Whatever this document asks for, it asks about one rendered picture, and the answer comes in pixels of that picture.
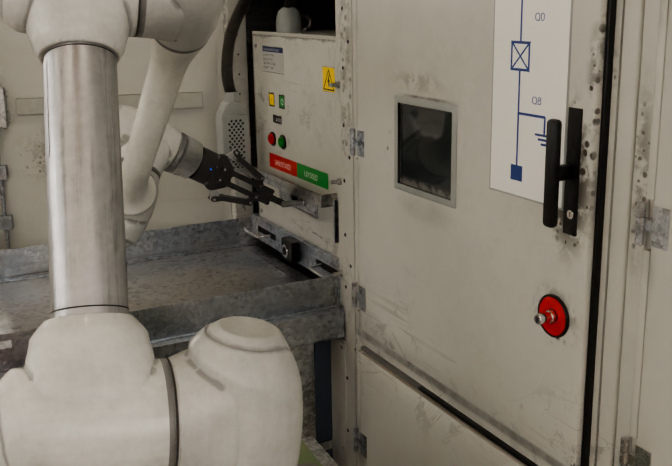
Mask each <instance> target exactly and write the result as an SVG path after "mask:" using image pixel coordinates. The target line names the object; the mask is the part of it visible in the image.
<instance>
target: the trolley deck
mask: <svg viewBox="0 0 672 466"><path fill-rule="evenodd" d="M127 282H128V303H129V311H134V310H139V309H145V308H151V307H156V306H162V305H168V304H173V303H179V302H185V301H190V300H196V299H202V298H207V297H213V296H219V295H224V294H230V293H236V292H241V291H247V290H252V289H258V288H264V287H269V286H275V285H281V284H286V283H292V282H298V281H296V280H295V279H293V278H291V277H290V276H288V275H287V274H285V273H284V272H282V271H281V270H279V269H278V268H276V267H274V266H273V265H271V264H270V263H268V262H267V261H265V260H264V259H262V258H261V257H259V256H257V255H256V254H254V253H253V252H251V251H250V250H248V249H247V248H245V247H239V248H232V249H226V250H219V251H213V252H206V253H200V254H193V255H186V256H180V257H173V258H167V259H160V260H154V261H147V262H141V263H134V264H127ZM48 319H50V289H49V277H42V278H36V279H29V280H23V281H16V282H9V283H3V284H0V334H4V333H9V332H15V331H21V330H26V329H32V328H38V327H40V325H41V324H42V323H43V322H44V321H46V320H48ZM267 322H269V323H271V324H273V325H274V326H276V327H277V328H278V329H279V330H280V331H281V333H282V334H283V336H284V338H285V340H286V341H287V343H288V345H289V348H295V347H300V346H304V345H309V344H314V343H318V342H323V341H328V340H332V339H337V338H342V337H344V309H343V310H341V309H339V308H332V309H327V310H322V311H317V312H312V313H307V314H302V315H297V316H292V317H286V318H281V319H276V320H271V321H267ZM192 337H193V336H189V337H184V338H179V339H174V340H169V341H164V342H159V343H154V344H151V345H152V348H153V351H154V358H155V359H158V358H168V357H170V356H172V355H175V354H177V353H179V352H182V351H184V350H186V349H188V346H189V341H190V339H191V338H192Z"/></svg>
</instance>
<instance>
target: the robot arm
mask: <svg viewBox="0 0 672 466"><path fill-rule="evenodd" d="M223 6H224V0H0V16H1V18H2V20H3V21H4V22H5V23H6V24H7V25H8V26H9V27H10V28H12V29H13V30H15V31H16V32H19V33H25V34H27V37H28V39H29V41H30V43H31V47H32V50H33V52H34V53H35V55H36V56H37V58H38V59H39V61H40V62H41V63H42V64H43V91H44V130H45V163H46V172H47V211H48V250H49V289H50V319H48V320H46V321H44V322H43V323H42V324H41V325H40V327H39V328H38V329H37V330H36V331H35V333H34V334H33V335H32V337H31V338H30V340H29V345H28V351H27V355H26V360H25V365H24V367H22V368H15V369H11V370H9V371H8V372H7V373H6V374H5V375H4V376H3V377H2V378H1V379H0V466H318V465H317V464H316V463H303V464H298V461H299V455H300V448H301V438H302V425H303V393H302V383H301V378H300V373H299V370H298V366H297V363H296V361H295V358H294V356H293V354H292V352H291V350H290V348H289V345H288V343H287V341H286V340H285V338H284V336H283V334H282V333H281V331H280V330H279V329H278V328H277V327H276V326H274V325H273V324H271V323H269V322H267V321H264V320H261V319H257V318H252V317H244V316H233V317H226V318H222V319H220V320H217V321H216V322H213V323H210V324H208V325H206V326H205V327H203V328H202V329H201V330H200V331H198V332H197V333H196V334H195V335H194V336H193V337H192V338H191V339H190V341H189V346H188V349H186V350H184V351H182V352H179V353H177V354H175V355H172V356H170V357H168V358H158V359H155V358H154V351H153V348H152V345H151V342H150V339H149V334H148V331H147V330H146V328H145V327H144V326H143V325H142V324H141V323H140V322H139V321H138V320H137V319H136V318H135V317H134V316H133V315H130V314H129V303H128V282H127V262H126V247H129V246H130V245H133V244H135V243H136V242H137V241H138V240H139V239H140V237H141V236H142V235H143V233H144V231H145V230H146V227H147V225H148V222H149V220H150V219H151V216H152V214H153V211H154V208H155V205H156V201H157V197H158V183H159V179H160V176H161V174H162V172H163V170H164V171H166V172H169V173H171V174H173V175H179V176H181V177H183V178H184V179H187V178H190V179H192V180H194V181H196V182H199V183H201V184H203V185H204V186H205V187H206V188H207V189H209V194H210V195H209V197H208V199H209V200H210V201H212V202H219V201H225V202H231V203H236V204H242V205H248V206H252V205H253V202H254V201H259V202H261V203H264V204H266V205H269V202H270V201H271V202H273V203H275V204H278V205H280V206H281V202H282V201H285V200H282V199H280V198H278V197H276V196H274V195H273V194H274V192H275V191H274V190H273V189H271V188H269V187H267V186H265V185H264V184H263V181H264V179H265V177H264V176H263V175H262V174H261V173H259V172H258V171H257V170H256V169H255V168H254V167H252V166H251V165H250V164H249V163H248V162H247V161H246V160H244V159H243V158H242V156H241V154H240V153H239V151H238V150H236V149H231V150H230V152H229V153H228V154H226V155H225V154H218V153H215V152H213V151H211V150H209V149H207V148H205V147H203V144H202V143H201V142H200V141H198V140H196V139H194V138H192V137H190V136H188V135H186V134H185V133H183V132H180V131H178V130H177V129H175V128H174V127H173V126H172V125H171V124H170V123H168V120H169V117H170V114H171V112H172V109H173V106H174V103H175V100H176V97H177V94H178V91H179V88H180V86H181V83H182V80H183V77H184V75H185V72H186V70H187V68H188V66H189V64H190V63H191V61H192V60H193V58H194V57H195V56H196V55H197V54H198V52H199V51H200V50H201V49H202V48H203V47H204V46H205V45H206V43H207V42H208V40H209V38H210V37H211V35H212V34H213V32H214V31H215V29H216V27H217V25H218V23H219V20H220V17H221V14H222V10H223ZM128 37H138V38H150V39H151V46H152V53H151V60H150V64H149V69H148V72H147V76H146V80H145V83H144V87H143V91H142V94H141V98H140V102H139V105H138V109H137V108H134V107H131V106H126V105H119V96H118V75H117V64H118V62H119V61H120V59H121V58H122V56H123V54H124V52H125V48H126V43H127V40H128ZM229 159H231V160H233V161H235V160H236V161H237V162H238V163H239V164H240V165H241V166H242V167H244V168H245V169H246V170H247V171H248V172H249V173H251V174H252V175H253V176H254V177H255V178H256V181H254V180H252V179H250V178H248V177H246V176H244V175H242V174H240V173H238V172H235V171H234V168H233V166H232V164H231V162H230V160H229ZM232 177H235V178H238V179H240V180H242V181H244V182H246V183H248V184H250V185H252V186H255V187H257V189H256V191H255V193H253V192H251V191H249V190H246V189H244V188H242V187H240V186H238V185H236V184H234V183H232V182H231V178H232ZM225 187H229V188H231V189H234V190H236V191H238V192H240V193H242V194H244V195H246V196H249V197H248V198H247V199H246V198H241V197H235V196H229V195H224V194H219V192H217V191H215V190H217V189H221V188H225Z"/></svg>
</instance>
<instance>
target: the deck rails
mask: <svg viewBox="0 0 672 466"><path fill-rule="evenodd" d="M239 247H244V245H243V244H241V243H240V238H239V218H236V219H228V220H221V221H214V222H206V223H199V224H192V225H184V226H177V227H170V228H162V229H155V230H148V231H144V233H143V235H142V236H141V237H140V239H139V240H138V241H137V242H136V243H135V244H133V245H130V246H129V247H126V262H127V264H134V263H141V262H147V261H154V260H160V259H167V258H173V257H180V256H186V255H193V254H200V253H206V252H213V251H219V250H226V249H232V248H239ZM42 277H49V250H48V244H45V245H38V246H31V247H23V248H16V249H9V250H1V251H0V284H3V283H9V282H16V281H23V280H29V279H36V278H42ZM332 308H338V306H337V284H336V276H334V277H333V275H332V276H326V277H320V278H315V279H309V280H303V281H298V282H292V283H286V284H281V285H275V286H269V287H264V288H258V289H252V290H247V291H241V292H236V293H230V294H224V295H219V296H213V297H207V298H202V299H196V300H190V301H185V302H179V303H173V304H168V305H162V306H156V307H151V308H145V309H139V310H134V311H129V314H130V315H133V316H134V317H135V318H136V319H137V320H138V321H139V322H140V323H141V324H142V325H143V326H144V327H145V328H146V330H147V331H148V334H149V339H150V342H151V344H154V343H159V342H164V341H169V340H174V339H179V338H184V337H189V336H194V335H195V334H196V333H197V332H198V331H200V330H201V329H202V328H203V327H205V326H206V325H208V324H210V323H213V322H216V321H217V320H220V319H222V318H226V317H233V316H244V317H252V318H257V319H261V320H264V321H271V320H276V319H281V318H286V317H292V316H297V315H302V314H307V313H312V312H317V311H322V310H327V309H332ZM38 328H39V327H38ZM38 328H32V329H26V330H21V331H15V332H9V333H4V334H0V342H2V341H8V340H11V344H12V347H8V348H3V349H0V374H1V373H6V372H8V371H9V370H11V369H15V368H22V367H24V365H25V360H26V355H27V351H28V345H29V340H30V338H31V337H32V335H33V334H34V333H35V331H36V330H37V329H38Z"/></svg>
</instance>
